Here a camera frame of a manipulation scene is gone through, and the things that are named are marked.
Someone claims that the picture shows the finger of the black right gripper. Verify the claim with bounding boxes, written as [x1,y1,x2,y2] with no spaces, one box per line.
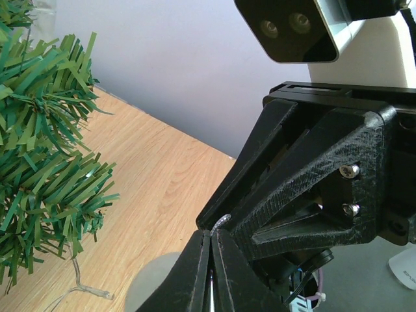
[196,99,299,229]

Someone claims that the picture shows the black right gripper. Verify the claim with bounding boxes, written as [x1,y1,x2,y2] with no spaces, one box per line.
[227,83,415,260]

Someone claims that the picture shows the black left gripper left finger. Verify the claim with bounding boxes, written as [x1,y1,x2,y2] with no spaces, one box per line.
[137,230,211,312]

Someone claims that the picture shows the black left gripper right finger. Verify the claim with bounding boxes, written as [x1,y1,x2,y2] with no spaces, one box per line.
[211,230,289,311]

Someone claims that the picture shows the clear string light wire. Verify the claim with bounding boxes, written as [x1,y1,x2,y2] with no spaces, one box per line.
[35,253,115,312]

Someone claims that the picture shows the small green christmas tree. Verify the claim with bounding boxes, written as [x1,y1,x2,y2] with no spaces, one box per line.
[1,1,116,287]

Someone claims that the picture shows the white glossy ball ornament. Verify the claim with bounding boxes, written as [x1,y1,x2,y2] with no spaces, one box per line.
[124,252,181,312]

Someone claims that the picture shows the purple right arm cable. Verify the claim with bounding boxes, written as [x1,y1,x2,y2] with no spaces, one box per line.
[305,266,328,308]

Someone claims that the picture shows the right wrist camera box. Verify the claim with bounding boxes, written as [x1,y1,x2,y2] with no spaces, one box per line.
[233,0,416,88]

